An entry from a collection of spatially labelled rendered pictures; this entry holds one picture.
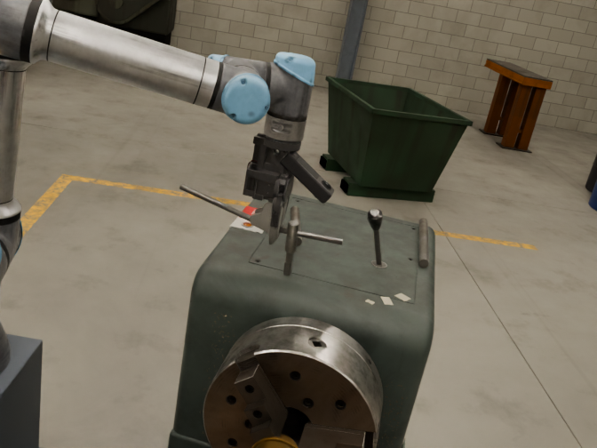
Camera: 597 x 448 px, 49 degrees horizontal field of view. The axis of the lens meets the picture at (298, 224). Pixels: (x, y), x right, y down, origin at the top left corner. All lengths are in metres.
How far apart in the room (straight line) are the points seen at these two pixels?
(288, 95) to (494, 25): 10.48
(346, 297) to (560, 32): 10.89
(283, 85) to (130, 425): 1.95
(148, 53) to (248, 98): 0.16
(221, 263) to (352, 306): 0.27
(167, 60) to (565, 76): 11.34
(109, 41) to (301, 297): 0.58
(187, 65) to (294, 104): 0.24
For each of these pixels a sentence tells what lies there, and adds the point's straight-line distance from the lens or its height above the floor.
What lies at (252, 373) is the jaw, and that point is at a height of 1.20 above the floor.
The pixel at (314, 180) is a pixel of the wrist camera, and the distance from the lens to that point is 1.20.
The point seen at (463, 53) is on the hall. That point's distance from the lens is 11.49.
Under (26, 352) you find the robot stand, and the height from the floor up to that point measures 1.10.
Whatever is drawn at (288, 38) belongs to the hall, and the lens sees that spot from 11.00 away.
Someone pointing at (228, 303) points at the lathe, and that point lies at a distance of 1.28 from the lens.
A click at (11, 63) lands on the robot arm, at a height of 1.60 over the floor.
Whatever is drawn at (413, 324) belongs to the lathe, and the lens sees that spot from 1.26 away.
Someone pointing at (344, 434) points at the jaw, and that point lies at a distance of 1.16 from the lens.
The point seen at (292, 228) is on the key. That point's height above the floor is 1.36.
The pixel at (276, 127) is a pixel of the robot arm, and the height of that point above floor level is 1.55.
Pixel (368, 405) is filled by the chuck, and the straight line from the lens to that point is 1.14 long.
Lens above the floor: 1.83
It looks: 22 degrees down
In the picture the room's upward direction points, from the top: 11 degrees clockwise
